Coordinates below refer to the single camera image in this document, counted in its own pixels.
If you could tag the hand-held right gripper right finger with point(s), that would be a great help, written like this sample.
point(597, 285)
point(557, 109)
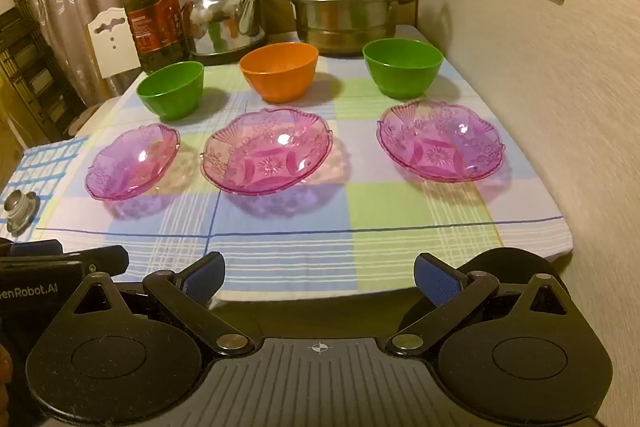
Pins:
point(436, 279)

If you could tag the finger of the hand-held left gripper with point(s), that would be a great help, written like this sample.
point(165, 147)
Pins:
point(35, 248)
point(100, 259)

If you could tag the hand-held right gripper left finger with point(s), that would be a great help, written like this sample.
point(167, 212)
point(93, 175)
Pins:
point(206, 279)

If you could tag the pink transparent plate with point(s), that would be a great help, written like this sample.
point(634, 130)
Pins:
point(131, 162)
point(265, 157)
point(440, 147)

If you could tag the green plastic bowl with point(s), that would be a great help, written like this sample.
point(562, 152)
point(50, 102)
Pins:
point(402, 74)
point(170, 99)

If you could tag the orange plastic bowl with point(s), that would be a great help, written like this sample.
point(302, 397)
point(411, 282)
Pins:
point(280, 79)

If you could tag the person's left hand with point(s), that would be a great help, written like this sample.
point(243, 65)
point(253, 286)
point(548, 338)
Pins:
point(5, 377)

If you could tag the small metal knob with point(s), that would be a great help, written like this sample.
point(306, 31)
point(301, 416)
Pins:
point(20, 206)

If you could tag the blue checkered towel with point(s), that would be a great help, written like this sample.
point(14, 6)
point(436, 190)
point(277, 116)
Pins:
point(45, 167)

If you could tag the checkered tablecloth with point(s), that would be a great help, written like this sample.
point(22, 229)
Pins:
point(310, 222)

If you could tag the dark folding rack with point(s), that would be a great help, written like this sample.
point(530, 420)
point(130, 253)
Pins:
point(35, 72)

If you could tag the white chair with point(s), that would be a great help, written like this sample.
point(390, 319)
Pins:
point(112, 42)

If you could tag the cooking oil bottle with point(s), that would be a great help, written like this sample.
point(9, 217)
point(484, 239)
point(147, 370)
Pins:
point(155, 22)

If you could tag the stainless steel kettle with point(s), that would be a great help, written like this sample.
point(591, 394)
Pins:
point(225, 22)

